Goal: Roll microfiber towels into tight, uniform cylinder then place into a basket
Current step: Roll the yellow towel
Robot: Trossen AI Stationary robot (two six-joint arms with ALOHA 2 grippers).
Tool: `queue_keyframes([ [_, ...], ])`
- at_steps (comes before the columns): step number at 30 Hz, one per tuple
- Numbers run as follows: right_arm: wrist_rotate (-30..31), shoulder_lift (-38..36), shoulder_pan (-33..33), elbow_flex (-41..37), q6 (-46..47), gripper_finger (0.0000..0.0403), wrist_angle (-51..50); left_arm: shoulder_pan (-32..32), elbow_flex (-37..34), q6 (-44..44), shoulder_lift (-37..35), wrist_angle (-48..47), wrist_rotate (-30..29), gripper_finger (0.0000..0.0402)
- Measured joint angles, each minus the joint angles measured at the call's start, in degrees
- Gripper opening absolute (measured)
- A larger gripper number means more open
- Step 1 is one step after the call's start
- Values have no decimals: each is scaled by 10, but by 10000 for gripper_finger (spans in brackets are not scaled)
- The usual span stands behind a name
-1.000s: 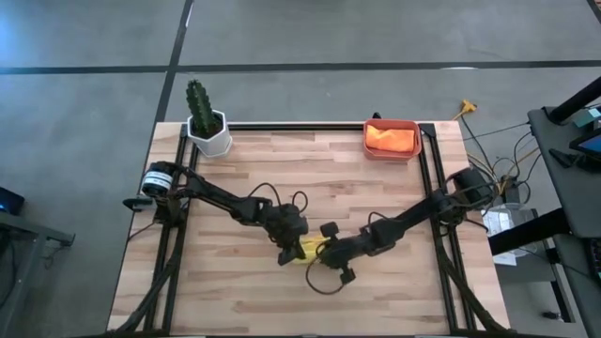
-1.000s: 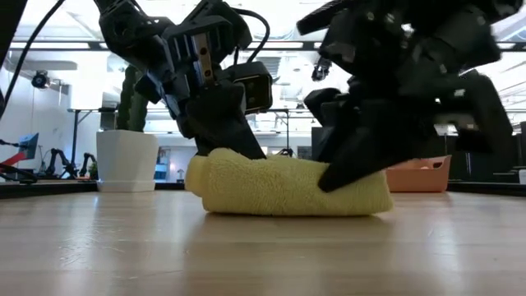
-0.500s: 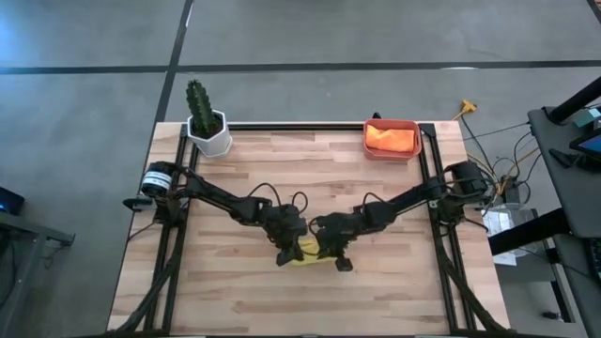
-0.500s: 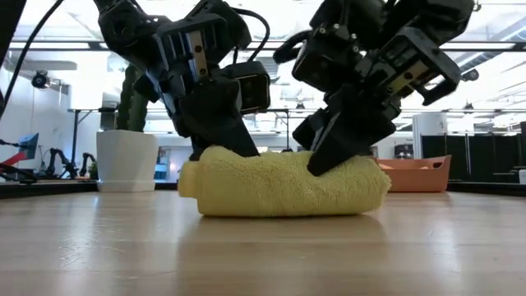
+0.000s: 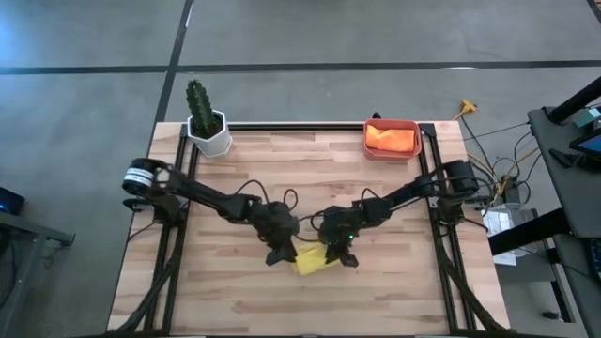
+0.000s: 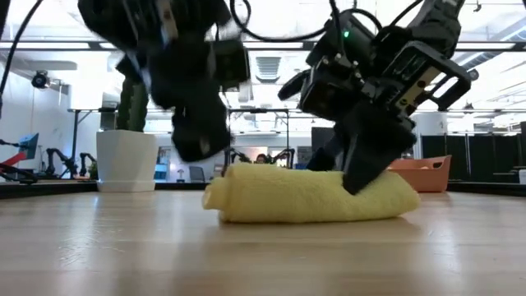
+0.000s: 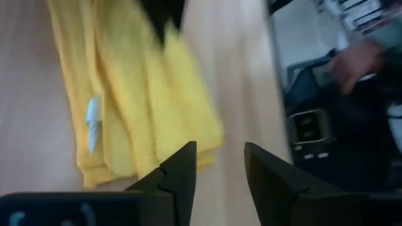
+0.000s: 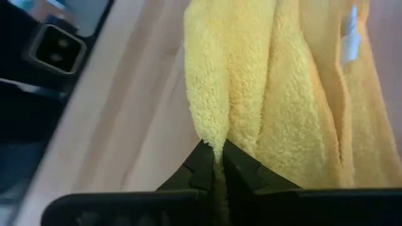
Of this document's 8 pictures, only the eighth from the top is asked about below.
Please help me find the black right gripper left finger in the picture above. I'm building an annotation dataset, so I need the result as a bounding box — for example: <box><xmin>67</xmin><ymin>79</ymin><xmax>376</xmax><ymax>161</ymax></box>
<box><xmin>156</xmin><ymin>139</ymin><xmax>216</xmax><ymax>226</ymax></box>

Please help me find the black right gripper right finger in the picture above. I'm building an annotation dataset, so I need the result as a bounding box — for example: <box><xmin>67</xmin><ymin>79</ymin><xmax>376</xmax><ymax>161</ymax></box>
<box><xmin>222</xmin><ymin>139</ymin><xmax>304</xmax><ymax>226</ymax></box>

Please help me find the yellow microfiber towel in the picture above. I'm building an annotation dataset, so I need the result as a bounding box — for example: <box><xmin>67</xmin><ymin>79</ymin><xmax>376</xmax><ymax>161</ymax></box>
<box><xmin>183</xmin><ymin>0</ymin><xmax>402</xmax><ymax>226</ymax></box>

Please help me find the black aluminium table frame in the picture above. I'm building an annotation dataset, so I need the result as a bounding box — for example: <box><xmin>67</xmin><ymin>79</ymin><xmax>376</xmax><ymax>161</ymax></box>
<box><xmin>0</xmin><ymin>0</ymin><xmax>116</xmax><ymax>202</ymax></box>

